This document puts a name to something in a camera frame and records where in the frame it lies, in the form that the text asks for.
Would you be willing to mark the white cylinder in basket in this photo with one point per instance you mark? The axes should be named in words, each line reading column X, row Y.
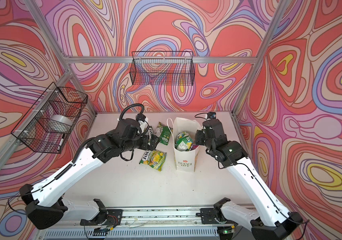
column 60, row 124

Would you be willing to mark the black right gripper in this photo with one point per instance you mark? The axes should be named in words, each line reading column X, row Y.
column 199, row 134

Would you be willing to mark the green candy bag front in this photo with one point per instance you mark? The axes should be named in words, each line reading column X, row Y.
column 183, row 141

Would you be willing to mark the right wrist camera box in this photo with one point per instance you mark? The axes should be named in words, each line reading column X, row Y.
column 211, row 115

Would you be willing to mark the green yellow Fox's bag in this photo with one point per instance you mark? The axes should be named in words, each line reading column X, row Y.
column 155, row 159
column 150, row 133

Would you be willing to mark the illustrated paper gift bag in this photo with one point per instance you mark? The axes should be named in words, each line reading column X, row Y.
column 184, row 161

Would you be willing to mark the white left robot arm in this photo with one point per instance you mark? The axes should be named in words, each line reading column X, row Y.
column 45, row 202

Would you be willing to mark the black wire basket left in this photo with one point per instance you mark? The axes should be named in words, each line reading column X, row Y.
column 35, row 133

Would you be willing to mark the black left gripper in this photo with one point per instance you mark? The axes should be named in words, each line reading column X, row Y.
column 146, row 146

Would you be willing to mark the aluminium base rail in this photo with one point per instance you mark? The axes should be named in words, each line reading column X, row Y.
column 148, row 223

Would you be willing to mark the green candy bag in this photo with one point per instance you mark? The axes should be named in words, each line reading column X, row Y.
column 183, row 141
column 164, row 133

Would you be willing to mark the black wire basket back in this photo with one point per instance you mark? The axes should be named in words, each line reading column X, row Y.
column 162, row 68

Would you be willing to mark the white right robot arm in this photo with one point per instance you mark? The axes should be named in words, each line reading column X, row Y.
column 255, row 186

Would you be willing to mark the black wire basket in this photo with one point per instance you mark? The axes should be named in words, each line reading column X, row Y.
column 35, row 133
column 162, row 68

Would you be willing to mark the black marker in basket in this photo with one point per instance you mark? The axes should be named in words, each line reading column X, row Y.
column 60, row 145

